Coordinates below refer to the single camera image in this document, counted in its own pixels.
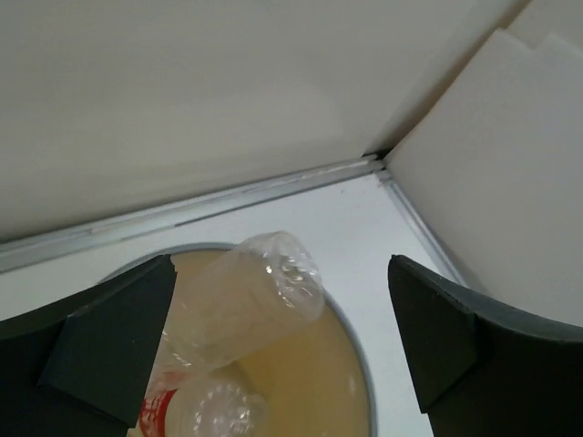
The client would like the aluminium rail frame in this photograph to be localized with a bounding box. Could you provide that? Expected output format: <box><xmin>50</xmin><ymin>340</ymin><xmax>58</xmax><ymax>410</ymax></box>
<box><xmin>1</xmin><ymin>154</ymin><xmax>467</xmax><ymax>286</ymax></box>

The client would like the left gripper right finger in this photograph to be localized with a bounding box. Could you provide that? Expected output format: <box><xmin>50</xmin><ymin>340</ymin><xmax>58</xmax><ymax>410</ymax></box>
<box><xmin>387</xmin><ymin>255</ymin><xmax>582</xmax><ymax>436</ymax></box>

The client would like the clear bottle white cap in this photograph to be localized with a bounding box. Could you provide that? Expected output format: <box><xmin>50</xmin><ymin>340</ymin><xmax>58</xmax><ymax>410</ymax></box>
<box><xmin>159</xmin><ymin>231</ymin><xmax>324</xmax><ymax>372</ymax></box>
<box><xmin>162</xmin><ymin>377</ymin><xmax>267</xmax><ymax>436</ymax></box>

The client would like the red label bottle red cap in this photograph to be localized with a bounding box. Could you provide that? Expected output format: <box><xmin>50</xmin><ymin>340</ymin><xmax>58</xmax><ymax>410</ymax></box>
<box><xmin>137</xmin><ymin>372</ymin><xmax>187</xmax><ymax>437</ymax></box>

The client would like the beige bin with grey rim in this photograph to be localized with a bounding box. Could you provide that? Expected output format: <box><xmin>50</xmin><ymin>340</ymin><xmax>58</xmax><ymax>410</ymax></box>
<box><xmin>147</xmin><ymin>248</ymin><xmax>374</xmax><ymax>436</ymax></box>

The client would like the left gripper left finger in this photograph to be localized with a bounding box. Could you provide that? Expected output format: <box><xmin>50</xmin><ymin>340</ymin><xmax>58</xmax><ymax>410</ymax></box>
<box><xmin>1</xmin><ymin>255</ymin><xmax>177</xmax><ymax>436</ymax></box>

